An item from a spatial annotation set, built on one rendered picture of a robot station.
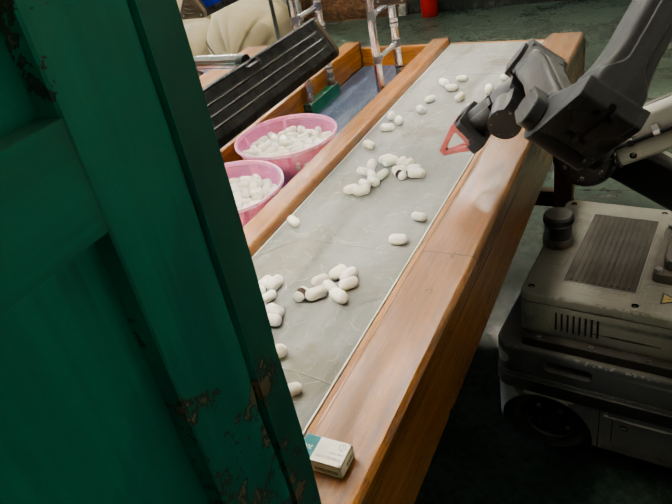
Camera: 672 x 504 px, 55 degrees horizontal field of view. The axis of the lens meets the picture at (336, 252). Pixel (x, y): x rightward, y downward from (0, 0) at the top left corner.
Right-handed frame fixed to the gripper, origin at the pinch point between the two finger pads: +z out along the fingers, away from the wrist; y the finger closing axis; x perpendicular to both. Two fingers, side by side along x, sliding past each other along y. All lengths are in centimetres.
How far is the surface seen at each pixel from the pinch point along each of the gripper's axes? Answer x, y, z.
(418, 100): -8, -48, 23
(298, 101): -32, -49, 53
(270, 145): -27, -18, 47
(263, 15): -104, -244, 172
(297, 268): -4.7, 31.6, 19.9
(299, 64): -29.3, 19.3, -2.3
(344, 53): -35, -84, 52
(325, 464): 9, 72, -3
